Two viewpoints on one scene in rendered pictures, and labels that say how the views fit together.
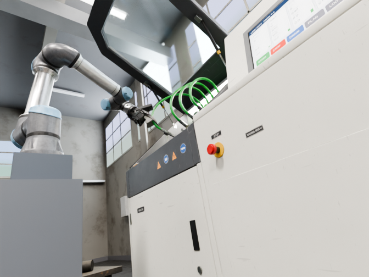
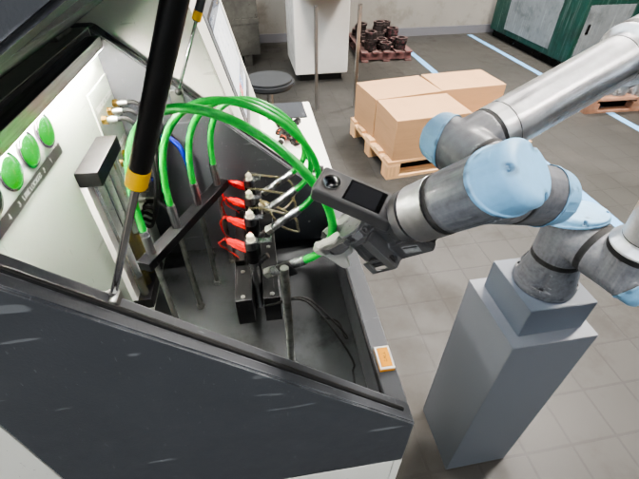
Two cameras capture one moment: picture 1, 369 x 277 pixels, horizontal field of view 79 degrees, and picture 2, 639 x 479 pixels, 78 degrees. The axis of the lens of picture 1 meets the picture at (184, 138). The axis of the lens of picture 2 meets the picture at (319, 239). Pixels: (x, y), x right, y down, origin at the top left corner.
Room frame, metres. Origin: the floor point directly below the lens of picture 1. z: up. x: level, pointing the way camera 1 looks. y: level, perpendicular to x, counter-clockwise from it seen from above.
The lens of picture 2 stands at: (1.69, 0.40, 1.64)
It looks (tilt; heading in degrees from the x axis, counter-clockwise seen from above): 41 degrees down; 210
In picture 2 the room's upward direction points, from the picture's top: straight up
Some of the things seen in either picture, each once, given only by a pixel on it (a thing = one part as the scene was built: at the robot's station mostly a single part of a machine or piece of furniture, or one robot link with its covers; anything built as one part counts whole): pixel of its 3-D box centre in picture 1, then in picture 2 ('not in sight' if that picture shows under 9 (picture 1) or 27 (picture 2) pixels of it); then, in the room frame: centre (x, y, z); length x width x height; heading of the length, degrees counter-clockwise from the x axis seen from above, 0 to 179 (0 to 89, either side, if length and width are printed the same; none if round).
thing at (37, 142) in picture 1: (43, 149); (551, 266); (0.80, 0.55, 0.95); 0.15 x 0.15 x 0.10
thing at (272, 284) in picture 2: not in sight; (258, 268); (1.13, -0.10, 0.91); 0.34 x 0.10 x 0.15; 39
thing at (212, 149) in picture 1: (214, 149); not in sight; (0.70, -0.09, 0.80); 0.05 x 0.04 x 0.05; 39
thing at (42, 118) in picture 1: (44, 123); (572, 232); (0.80, 0.56, 1.07); 0.13 x 0.12 x 0.14; 56
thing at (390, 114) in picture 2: not in sight; (438, 119); (-1.58, -0.32, 0.24); 1.30 x 0.89 x 0.47; 134
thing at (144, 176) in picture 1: (157, 168); (356, 301); (1.08, 0.16, 0.87); 0.62 x 0.04 x 0.16; 39
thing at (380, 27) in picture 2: not in sight; (377, 36); (-4.00, -1.93, 0.19); 1.10 x 0.72 x 0.37; 40
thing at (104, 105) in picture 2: not in sight; (127, 152); (1.20, -0.38, 1.20); 0.13 x 0.03 x 0.31; 39
